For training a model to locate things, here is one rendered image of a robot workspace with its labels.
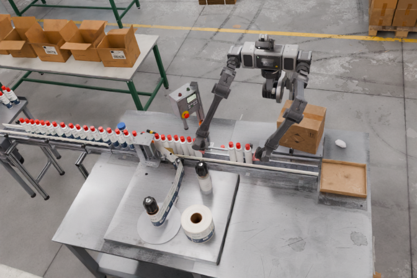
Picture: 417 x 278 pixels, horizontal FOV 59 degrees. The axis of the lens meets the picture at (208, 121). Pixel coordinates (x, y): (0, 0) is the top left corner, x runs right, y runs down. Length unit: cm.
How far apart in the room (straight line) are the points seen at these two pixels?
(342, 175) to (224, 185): 84
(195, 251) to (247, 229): 37
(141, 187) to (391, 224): 216
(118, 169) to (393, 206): 242
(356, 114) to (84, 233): 305
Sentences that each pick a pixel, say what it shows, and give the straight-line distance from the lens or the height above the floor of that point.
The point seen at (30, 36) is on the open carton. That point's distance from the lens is 466.
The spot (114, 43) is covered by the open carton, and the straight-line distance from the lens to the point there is 431.
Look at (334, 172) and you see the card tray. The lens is 279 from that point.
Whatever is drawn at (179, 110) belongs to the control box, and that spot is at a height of 138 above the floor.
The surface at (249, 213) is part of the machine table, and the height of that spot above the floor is 83.
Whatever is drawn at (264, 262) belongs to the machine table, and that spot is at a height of 83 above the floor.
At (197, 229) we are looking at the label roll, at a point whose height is 102.
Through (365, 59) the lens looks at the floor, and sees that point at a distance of 514.
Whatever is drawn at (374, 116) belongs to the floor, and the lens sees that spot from 439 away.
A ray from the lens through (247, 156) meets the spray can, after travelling 265.
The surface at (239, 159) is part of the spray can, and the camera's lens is 271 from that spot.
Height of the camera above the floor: 309
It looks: 46 degrees down
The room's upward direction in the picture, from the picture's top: 12 degrees counter-clockwise
